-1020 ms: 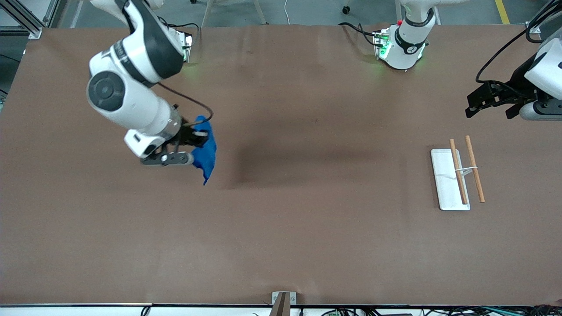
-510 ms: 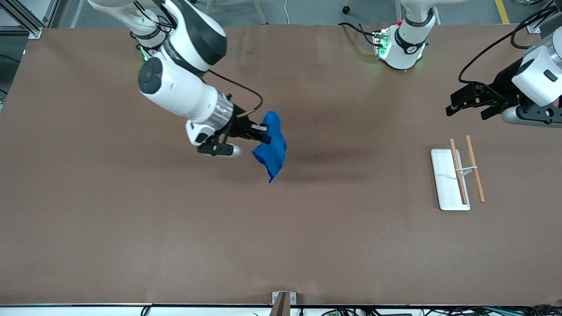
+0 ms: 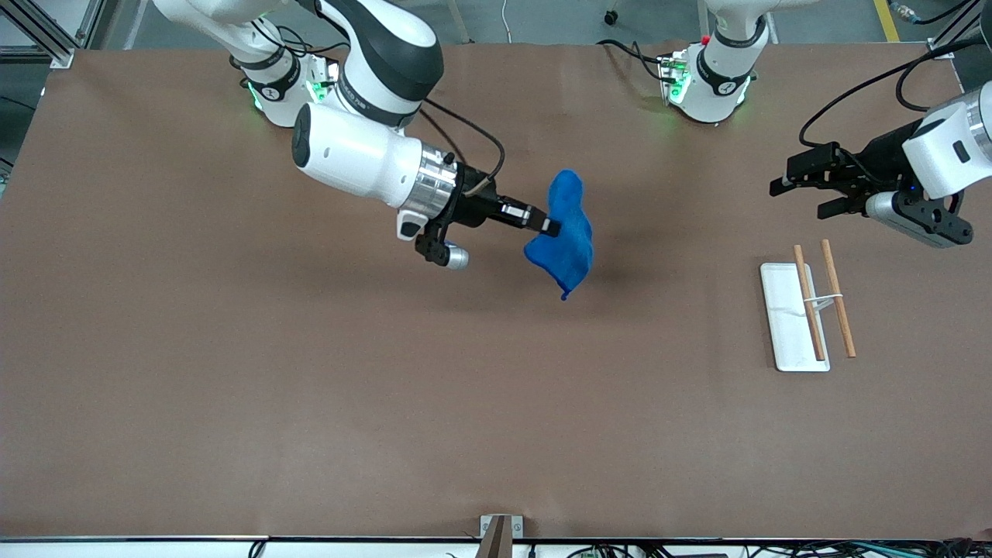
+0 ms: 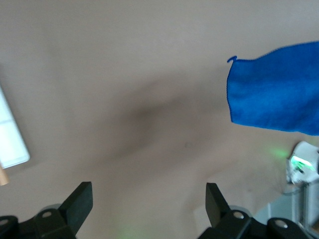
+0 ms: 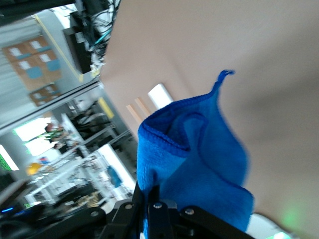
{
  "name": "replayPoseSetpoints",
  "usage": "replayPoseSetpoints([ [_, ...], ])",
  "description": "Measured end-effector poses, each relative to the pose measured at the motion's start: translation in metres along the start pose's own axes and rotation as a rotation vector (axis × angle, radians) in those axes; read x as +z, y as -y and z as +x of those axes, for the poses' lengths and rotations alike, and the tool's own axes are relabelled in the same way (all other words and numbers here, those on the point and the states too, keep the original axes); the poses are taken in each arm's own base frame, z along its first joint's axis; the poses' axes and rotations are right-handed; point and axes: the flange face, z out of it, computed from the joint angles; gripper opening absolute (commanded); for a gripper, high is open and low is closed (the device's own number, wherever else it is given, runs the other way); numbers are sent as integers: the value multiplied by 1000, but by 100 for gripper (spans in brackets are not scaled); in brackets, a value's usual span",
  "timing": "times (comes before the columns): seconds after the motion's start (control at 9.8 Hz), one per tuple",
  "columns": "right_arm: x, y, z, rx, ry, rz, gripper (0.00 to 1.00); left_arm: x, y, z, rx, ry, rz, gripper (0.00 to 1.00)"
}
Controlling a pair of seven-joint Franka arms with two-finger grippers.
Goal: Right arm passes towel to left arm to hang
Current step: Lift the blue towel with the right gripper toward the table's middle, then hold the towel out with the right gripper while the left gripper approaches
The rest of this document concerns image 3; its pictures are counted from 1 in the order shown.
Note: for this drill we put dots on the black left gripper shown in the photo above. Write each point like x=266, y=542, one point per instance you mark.
x=882, y=161

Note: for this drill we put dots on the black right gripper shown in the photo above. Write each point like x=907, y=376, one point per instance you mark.
x=474, y=208

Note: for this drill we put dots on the blue towel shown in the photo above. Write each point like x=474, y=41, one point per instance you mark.
x=570, y=232

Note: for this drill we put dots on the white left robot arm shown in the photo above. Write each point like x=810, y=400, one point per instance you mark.
x=717, y=70

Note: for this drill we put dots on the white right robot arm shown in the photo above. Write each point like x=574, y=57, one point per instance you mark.
x=349, y=155

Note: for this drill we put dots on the white rubber band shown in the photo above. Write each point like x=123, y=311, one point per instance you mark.
x=825, y=300

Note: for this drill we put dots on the light wooden rack rod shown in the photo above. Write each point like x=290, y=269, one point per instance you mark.
x=841, y=310
x=810, y=318

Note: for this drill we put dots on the white rack base plate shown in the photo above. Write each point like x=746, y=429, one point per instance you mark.
x=783, y=318

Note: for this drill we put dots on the aluminium frame profile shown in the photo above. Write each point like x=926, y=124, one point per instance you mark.
x=46, y=39
x=957, y=39

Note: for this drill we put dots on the metal table edge bracket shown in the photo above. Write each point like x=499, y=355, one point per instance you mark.
x=500, y=535

